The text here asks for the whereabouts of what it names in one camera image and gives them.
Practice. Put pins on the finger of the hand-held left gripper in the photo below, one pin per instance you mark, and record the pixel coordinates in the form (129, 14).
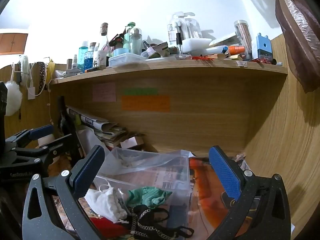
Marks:
(41, 131)
(61, 143)

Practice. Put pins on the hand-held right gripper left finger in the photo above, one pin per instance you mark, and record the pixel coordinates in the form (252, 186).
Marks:
(86, 172)

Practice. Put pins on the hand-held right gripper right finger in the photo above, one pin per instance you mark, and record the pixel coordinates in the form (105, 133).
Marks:
(225, 173)

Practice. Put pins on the white cloth pouch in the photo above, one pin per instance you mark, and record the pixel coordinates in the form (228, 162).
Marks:
(107, 202)

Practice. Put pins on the clear plastic box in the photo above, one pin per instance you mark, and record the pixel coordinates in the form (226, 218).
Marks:
(176, 187)

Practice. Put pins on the red cloth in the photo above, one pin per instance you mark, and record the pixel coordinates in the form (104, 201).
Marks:
(107, 228)

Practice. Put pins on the green scrunchie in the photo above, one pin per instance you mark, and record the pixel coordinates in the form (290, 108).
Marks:
(147, 196)

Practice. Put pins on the newsprint paper mat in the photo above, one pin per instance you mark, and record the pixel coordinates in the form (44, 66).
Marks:
(246, 166)

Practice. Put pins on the orange printed paper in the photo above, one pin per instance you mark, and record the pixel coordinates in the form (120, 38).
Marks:
(207, 192)

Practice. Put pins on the yellow green highlighter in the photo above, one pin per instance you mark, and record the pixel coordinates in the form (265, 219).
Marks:
(77, 119)

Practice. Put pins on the stack of newspapers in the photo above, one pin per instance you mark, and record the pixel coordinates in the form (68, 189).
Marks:
(92, 122)

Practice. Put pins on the stack of small booklets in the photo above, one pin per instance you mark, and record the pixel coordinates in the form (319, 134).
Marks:
(112, 137)

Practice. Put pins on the white bath pouf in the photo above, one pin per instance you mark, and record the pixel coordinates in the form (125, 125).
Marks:
(12, 97)

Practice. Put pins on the black lace headband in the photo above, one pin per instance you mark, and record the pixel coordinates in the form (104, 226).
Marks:
(41, 76)

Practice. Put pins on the small white card box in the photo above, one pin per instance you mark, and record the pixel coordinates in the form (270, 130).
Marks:
(132, 141)

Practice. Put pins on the wooden shelf unit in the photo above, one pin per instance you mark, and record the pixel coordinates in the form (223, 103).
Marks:
(200, 120)

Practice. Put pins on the crumpled white tissue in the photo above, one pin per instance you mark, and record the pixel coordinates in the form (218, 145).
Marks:
(59, 74)

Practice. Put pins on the yellow ribbon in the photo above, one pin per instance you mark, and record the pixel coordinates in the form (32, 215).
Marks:
(51, 68)

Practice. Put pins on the pink sticky note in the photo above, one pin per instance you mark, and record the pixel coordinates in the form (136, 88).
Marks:
(103, 92)

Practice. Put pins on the white toy airplane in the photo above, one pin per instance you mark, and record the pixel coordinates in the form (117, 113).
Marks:
(72, 72)

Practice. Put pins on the white fluffy duster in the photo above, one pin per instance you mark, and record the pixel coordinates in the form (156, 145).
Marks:
(24, 65)

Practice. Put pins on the rose gold tube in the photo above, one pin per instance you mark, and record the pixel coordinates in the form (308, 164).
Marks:
(69, 64)

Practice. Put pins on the small white spray bottle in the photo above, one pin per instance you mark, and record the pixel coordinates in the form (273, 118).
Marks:
(74, 60)

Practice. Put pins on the dark marker with orange end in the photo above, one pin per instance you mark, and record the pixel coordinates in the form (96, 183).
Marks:
(94, 69)

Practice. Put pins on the teal mouthwash bottle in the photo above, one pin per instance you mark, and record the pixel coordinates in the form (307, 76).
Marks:
(82, 55)

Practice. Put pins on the glass bottle with blue beads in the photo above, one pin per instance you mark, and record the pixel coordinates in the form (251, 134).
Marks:
(90, 58)

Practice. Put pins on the orange sticky note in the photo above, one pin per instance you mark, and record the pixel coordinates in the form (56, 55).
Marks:
(145, 103)

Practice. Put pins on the wooden cupboard doors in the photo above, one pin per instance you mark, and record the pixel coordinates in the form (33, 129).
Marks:
(12, 42)

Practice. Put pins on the white mug with fox print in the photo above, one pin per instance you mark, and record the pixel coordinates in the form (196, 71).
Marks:
(100, 58)

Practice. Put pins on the green sticky note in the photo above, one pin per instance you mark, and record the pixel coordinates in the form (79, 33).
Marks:
(140, 91)

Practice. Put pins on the clear lidded plastic container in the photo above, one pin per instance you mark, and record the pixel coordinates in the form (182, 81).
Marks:
(126, 60)

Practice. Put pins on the red pencils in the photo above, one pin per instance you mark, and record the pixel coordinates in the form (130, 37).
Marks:
(203, 57)

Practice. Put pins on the clear glass bottle patterned cap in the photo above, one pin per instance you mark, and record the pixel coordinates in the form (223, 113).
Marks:
(104, 30)

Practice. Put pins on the white tube orange cap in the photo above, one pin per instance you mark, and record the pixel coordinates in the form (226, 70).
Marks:
(236, 50)

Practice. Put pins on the mint green pump bottle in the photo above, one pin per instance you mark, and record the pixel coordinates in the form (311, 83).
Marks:
(128, 38)

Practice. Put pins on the clear bottle silver cap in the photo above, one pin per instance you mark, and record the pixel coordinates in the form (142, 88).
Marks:
(136, 41)

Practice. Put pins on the white plastic tray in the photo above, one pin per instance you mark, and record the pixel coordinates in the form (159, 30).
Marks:
(196, 45)

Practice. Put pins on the blue pencil sharpener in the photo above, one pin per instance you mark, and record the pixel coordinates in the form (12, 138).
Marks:
(262, 46)

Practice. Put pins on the small bottle black cap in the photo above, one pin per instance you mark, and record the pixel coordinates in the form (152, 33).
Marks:
(178, 43)

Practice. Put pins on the clear jar of brown sticks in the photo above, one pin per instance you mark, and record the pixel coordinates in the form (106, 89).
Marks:
(243, 36)

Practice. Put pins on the clear brush blister pack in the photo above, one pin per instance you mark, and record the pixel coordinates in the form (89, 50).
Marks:
(180, 28)

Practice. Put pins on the pink curtain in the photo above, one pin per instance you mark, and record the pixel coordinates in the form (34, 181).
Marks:
(297, 30)

